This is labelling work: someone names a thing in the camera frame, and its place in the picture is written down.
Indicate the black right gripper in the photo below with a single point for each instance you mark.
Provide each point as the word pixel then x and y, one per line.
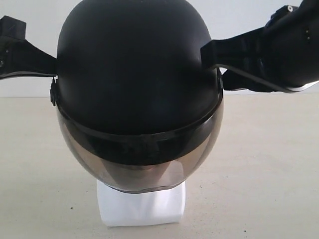
pixel 287 47

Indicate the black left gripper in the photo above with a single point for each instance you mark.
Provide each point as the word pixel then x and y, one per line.
pixel 18 57

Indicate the black helmet with tinted visor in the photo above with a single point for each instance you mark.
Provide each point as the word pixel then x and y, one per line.
pixel 134 105

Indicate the white mannequin head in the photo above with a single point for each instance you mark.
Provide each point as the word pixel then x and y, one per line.
pixel 118 209

